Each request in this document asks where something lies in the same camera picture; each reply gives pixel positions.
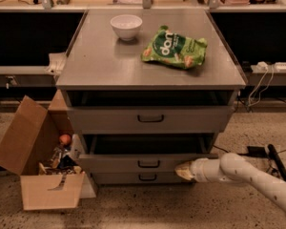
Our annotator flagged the brown cardboard box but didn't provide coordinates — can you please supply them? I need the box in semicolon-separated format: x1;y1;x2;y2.
0;96;85;211

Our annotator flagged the green snack chip bag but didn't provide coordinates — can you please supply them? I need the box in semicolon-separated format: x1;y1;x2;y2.
141;26;208;70

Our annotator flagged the white power strip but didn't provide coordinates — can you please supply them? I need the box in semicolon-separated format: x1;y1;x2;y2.
275;62;286;72

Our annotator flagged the grey metal drawer cabinet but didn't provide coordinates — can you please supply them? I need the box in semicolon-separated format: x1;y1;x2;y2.
55;7;248;155

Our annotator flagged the grey bottom drawer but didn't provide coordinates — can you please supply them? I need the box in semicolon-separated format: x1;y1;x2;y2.
91;173;189;185

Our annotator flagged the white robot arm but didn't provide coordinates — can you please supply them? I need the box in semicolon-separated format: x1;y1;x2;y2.
174;153;286;212

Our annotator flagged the black power adapter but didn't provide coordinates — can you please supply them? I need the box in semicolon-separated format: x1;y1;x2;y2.
247;146;267;157

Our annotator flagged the orange fruit in box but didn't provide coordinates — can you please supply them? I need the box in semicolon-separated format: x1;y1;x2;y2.
59;134;72;146

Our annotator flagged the white ceramic bowl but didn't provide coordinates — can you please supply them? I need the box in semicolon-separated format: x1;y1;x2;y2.
111;14;143;41

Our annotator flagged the white paper cloth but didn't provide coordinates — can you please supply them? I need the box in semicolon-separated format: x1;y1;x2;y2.
45;52;67;75

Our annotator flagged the black floor pole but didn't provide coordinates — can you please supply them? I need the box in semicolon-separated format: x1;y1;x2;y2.
268;144;286;181

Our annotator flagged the grey drawer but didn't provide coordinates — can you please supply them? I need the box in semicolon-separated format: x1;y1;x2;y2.
91;173;189;185
78;134;217;174
68;106;234;135

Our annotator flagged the grey top drawer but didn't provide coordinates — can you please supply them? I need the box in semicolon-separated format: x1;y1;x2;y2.
68;106;234;135

